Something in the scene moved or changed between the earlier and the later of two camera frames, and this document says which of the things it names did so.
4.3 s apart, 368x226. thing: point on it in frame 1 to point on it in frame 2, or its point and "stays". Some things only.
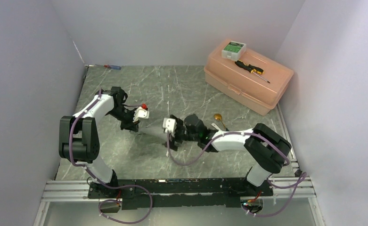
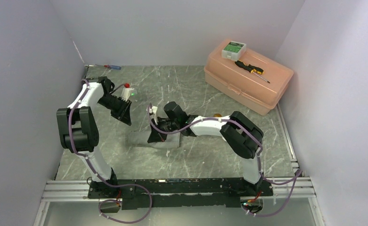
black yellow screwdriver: [251, 68] stays
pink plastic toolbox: [243, 87] stays
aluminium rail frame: [285, 188] stays
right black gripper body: [182, 133] to [167, 125]
